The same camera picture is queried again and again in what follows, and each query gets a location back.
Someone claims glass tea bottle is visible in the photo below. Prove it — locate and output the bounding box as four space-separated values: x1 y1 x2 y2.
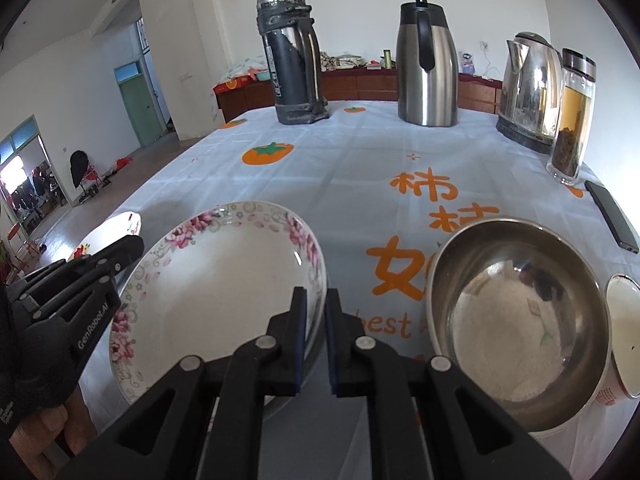
546 48 597 185

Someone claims worn black thermos flask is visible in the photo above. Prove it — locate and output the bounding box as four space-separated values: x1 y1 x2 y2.
256 0 332 126

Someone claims brown wooden sideboard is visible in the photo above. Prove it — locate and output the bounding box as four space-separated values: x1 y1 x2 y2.
213 67 505 123

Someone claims white enamel cup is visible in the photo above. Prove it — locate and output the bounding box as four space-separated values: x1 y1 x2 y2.
602 274 640 401

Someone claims black jacket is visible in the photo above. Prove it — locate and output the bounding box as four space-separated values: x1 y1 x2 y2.
69 150 91 191

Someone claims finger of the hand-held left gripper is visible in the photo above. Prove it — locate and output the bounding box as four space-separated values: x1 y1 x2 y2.
22 234 146 311
7 258 87 302

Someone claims white plate with red flowers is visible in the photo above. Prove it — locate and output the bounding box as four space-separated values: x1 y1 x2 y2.
67 210 143 261

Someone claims green door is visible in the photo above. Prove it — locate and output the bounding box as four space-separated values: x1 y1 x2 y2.
114 60 166 148

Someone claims pink floral deep plate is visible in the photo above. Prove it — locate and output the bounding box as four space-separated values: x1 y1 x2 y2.
109 201 329 406

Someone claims persimmon print tablecloth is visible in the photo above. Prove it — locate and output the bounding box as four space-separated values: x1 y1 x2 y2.
77 100 640 480

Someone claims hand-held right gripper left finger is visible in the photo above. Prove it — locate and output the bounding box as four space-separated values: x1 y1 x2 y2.
59 286 311 480

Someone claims person's left hand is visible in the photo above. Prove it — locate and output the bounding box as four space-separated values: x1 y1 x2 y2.
7 387 98 461

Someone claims stainless steel thermal carafe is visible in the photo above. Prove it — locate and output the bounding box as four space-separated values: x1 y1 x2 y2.
396 0 460 127

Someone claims red tray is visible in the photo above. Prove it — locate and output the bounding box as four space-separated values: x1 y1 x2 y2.
214 77 256 93

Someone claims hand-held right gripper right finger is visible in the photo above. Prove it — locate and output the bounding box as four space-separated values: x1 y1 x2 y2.
324 289 573 480

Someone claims black smartphone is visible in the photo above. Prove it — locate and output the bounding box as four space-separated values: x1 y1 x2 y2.
584 180 640 254

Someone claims stainless steel electric kettle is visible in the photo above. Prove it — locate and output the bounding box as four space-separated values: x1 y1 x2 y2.
496 31 565 155

